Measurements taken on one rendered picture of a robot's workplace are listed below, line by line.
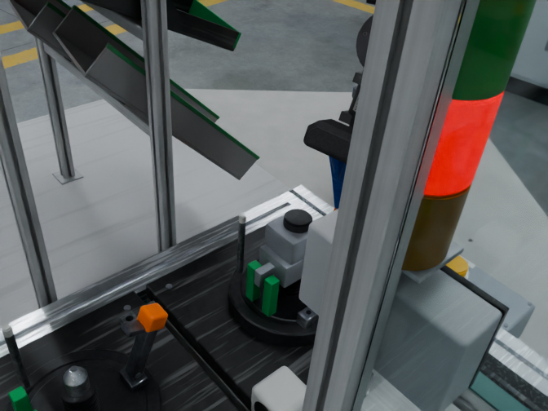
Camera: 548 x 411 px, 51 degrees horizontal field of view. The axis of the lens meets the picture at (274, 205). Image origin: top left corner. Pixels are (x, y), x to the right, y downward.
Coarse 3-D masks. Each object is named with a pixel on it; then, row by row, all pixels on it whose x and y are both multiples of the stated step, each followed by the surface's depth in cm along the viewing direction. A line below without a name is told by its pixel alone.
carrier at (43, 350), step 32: (96, 320) 63; (32, 352) 59; (64, 352) 59; (96, 352) 57; (128, 352) 60; (160, 352) 60; (0, 384) 56; (32, 384) 54; (64, 384) 48; (96, 384) 54; (128, 384) 54; (160, 384) 57; (192, 384) 57
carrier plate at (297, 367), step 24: (264, 240) 75; (192, 264) 71; (216, 264) 71; (168, 288) 67; (192, 288) 68; (216, 288) 68; (168, 312) 65; (192, 312) 65; (216, 312) 65; (192, 336) 62; (216, 336) 62; (240, 336) 62; (216, 360) 60; (240, 360) 60; (264, 360) 60; (288, 360) 60; (240, 384) 58
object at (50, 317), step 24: (264, 216) 82; (192, 240) 76; (216, 240) 77; (144, 264) 71; (168, 264) 73; (96, 288) 68; (120, 288) 69; (144, 288) 68; (48, 312) 64; (72, 312) 65; (0, 336) 61; (24, 336) 62
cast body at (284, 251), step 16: (272, 224) 60; (288, 224) 59; (304, 224) 59; (272, 240) 60; (288, 240) 58; (304, 240) 59; (272, 256) 60; (288, 256) 59; (256, 272) 60; (272, 272) 61; (288, 272) 60
